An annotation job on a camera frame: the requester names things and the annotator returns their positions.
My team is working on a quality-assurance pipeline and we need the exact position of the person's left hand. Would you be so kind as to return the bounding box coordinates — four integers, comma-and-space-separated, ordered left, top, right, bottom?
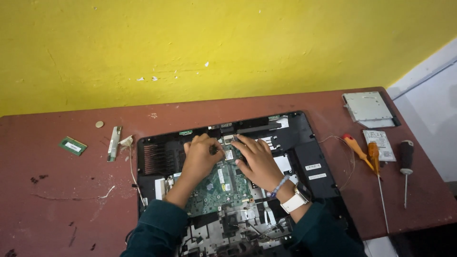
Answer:
181, 133, 226, 182

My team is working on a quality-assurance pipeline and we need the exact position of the person's right hand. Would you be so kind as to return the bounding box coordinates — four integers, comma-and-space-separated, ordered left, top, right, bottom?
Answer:
231, 134, 287, 193

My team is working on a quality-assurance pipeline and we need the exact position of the green laptop motherboard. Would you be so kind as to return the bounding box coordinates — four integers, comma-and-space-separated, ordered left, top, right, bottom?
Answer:
171, 160, 255, 218

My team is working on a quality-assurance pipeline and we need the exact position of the white smartwatch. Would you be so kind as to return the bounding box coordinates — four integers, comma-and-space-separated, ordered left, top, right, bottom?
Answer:
280, 182, 312, 215

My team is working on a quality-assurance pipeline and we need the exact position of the black open laptop chassis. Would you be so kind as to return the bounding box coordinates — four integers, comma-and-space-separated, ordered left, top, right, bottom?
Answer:
136, 111, 362, 257

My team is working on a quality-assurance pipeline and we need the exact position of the green memory module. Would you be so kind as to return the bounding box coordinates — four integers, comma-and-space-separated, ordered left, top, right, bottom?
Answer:
59, 136, 88, 156

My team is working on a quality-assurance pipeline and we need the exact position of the red-capped orange screwdriver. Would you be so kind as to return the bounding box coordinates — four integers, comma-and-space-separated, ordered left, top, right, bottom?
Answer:
342, 133, 375, 172

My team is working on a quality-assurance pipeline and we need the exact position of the silver optical disc drive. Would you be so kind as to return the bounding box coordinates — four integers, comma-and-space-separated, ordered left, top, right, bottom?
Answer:
342, 91, 401, 129

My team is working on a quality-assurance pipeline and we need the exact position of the silver hard disk drive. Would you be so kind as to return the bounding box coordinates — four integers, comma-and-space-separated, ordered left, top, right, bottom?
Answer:
363, 129, 397, 163

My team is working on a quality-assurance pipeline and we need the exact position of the beige tape piece with cable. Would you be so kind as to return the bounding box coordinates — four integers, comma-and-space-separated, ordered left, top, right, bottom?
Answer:
119, 135, 148, 208

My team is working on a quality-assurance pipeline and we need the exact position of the blue bead bracelet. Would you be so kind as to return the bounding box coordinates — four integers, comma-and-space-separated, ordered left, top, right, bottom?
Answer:
266, 174, 291, 199

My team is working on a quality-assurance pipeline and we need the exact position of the silver metal bracket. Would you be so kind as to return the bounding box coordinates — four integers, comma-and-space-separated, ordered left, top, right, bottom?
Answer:
107, 126, 123, 163

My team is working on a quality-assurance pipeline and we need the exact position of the thin loose wire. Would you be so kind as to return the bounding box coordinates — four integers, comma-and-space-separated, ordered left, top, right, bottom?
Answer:
317, 134, 356, 191

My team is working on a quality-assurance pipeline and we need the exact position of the long orange-handled screwdriver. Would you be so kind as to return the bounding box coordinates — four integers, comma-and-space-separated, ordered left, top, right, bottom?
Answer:
368, 142, 390, 235

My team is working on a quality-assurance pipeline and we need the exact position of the black-handled screwdriver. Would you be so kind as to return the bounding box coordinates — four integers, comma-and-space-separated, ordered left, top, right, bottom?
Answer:
399, 139, 415, 209

